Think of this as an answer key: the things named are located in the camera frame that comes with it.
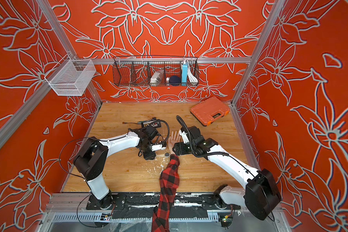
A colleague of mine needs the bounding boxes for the beige wrist watch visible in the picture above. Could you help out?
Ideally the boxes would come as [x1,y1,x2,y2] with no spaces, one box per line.
[155,147,170,157]

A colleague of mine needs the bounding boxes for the red black plaid sleeve forearm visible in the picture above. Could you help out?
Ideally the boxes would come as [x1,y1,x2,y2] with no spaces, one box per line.
[151,154,180,232]

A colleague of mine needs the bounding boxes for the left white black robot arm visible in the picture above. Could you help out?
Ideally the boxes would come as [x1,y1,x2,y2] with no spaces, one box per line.
[73,126,168,210]

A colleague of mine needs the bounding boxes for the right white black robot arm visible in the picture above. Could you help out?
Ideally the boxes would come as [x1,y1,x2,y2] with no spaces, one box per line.
[173,142,282,220]

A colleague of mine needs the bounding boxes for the pale mannequin hand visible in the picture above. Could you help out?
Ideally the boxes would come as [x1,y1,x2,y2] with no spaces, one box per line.
[167,131,182,155]

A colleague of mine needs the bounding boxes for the orange plastic tool case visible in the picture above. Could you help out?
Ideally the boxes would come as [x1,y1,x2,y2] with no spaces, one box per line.
[190,97,230,127]

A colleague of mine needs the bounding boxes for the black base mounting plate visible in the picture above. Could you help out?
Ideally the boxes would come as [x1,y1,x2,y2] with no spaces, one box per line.
[86,192,240,210]

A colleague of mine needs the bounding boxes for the clear plastic bag item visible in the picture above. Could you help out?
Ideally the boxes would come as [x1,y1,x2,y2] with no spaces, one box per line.
[150,70,164,87]

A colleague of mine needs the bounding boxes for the dark blue round object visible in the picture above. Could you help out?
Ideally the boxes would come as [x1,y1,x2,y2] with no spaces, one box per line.
[169,75,182,86]

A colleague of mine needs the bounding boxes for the clear plastic bin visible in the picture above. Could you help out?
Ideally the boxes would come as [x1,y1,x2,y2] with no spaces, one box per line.
[45,60,96,96]

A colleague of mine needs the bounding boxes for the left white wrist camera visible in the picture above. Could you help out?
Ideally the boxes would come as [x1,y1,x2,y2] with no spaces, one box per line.
[151,142,167,151]

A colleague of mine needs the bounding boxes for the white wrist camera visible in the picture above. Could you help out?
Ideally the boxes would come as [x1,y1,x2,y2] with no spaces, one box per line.
[179,130,189,144]
[151,142,167,151]

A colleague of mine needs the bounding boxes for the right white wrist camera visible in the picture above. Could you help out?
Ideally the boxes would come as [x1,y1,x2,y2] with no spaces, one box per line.
[179,130,189,144]

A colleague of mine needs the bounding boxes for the right black corrugated cable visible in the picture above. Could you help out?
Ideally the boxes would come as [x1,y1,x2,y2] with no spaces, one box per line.
[175,115,230,159]

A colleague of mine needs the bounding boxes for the white cable bundle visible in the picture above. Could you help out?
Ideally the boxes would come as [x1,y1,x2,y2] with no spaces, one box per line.
[187,69,198,85]

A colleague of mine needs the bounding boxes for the black wire basket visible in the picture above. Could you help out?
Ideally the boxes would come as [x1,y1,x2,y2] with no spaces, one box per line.
[112,56,200,87]

